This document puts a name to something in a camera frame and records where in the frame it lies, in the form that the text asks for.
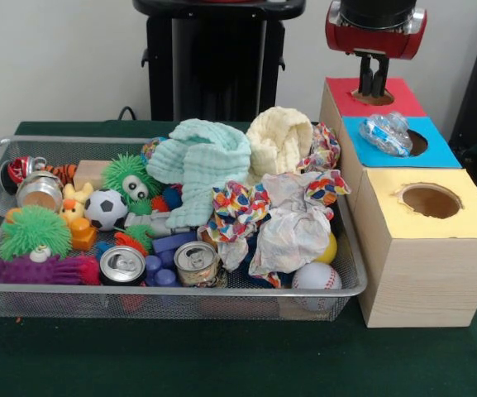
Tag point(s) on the shallow clear mesh bin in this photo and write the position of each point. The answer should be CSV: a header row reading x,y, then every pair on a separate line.
x,y
304,306

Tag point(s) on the colourful confetti print paper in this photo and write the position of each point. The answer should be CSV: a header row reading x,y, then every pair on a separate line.
x,y
296,231
238,207
325,149

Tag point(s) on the silver topped dark can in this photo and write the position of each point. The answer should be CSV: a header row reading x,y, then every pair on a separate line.
x,y
122,264

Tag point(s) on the green spiky toy with eyes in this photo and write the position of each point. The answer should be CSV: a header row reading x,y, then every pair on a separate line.
x,y
132,178

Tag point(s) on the silver topped pale can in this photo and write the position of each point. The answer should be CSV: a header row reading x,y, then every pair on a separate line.
x,y
197,264

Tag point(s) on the mint green knitted cloth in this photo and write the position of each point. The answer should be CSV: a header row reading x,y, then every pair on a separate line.
x,y
205,165

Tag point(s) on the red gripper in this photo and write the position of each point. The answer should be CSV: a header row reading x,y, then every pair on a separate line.
x,y
374,41

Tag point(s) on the wooden box with three holes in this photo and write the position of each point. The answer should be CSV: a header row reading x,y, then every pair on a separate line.
x,y
428,281

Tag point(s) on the black and white soccer ball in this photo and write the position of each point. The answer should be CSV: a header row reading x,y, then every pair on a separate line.
x,y
106,210

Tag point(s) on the white baseball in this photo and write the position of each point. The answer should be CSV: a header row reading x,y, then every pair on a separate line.
x,y
316,276

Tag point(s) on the crushed clear plastic bottle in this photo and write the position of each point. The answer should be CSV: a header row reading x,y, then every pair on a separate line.
x,y
387,134

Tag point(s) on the cream knitted cloth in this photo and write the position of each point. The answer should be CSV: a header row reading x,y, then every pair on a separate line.
x,y
275,140

